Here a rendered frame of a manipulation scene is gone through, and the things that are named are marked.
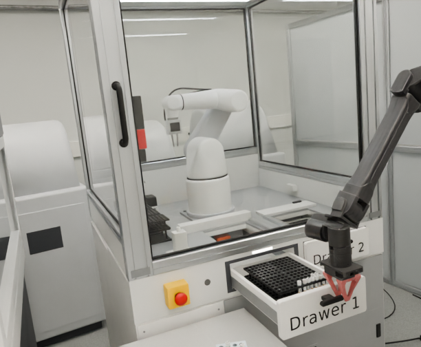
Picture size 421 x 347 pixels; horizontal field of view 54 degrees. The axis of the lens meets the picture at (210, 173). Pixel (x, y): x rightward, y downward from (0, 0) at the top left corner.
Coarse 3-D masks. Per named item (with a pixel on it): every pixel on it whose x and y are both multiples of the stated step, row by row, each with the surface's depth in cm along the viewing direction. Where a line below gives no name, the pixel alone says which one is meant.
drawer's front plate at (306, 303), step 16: (320, 288) 115; (336, 288) 116; (288, 304) 111; (304, 304) 113; (336, 304) 117; (352, 304) 119; (288, 320) 111; (320, 320) 115; (336, 320) 118; (288, 336) 112
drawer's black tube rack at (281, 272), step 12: (264, 264) 142; (276, 264) 141; (288, 264) 141; (300, 264) 139; (252, 276) 141; (264, 276) 133; (276, 276) 132; (288, 276) 131; (300, 276) 130; (264, 288) 131; (276, 288) 124; (276, 300) 123
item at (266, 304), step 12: (288, 252) 153; (240, 264) 146; (252, 264) 146; (312, 264) 140; (240, 276) 136; (240, 288) 136; (252, 288) 128; (252, 300) 128; (264, 300) 121; (264, 312) 122; (276, 312) 115
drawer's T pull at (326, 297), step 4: (324, 296) 114; (328, 296) 114; (332, 296) 113; (336, 296) 113; (340, 296) 113; (324, 300) 111; (328, 300) 111; (332, 300) 112; (336, 300) 112; (340, 300) 113; (320, 304) 111; (324, 304) 111; (328, 304) 111
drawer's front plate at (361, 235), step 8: (352, 232) 158; (360, 232) 160; (368, 232) 161; (312, 240) 152; (360, 240) 160; (368, 240) 162; (304, 248) 152; (312, 248) 152; (320, 248) 153; (328, 248) 154; (368, 248) 162; (304, 256) 153; (312, 256) 152; (328, 256) 155; (352, 256) 160; (360, 256) 161
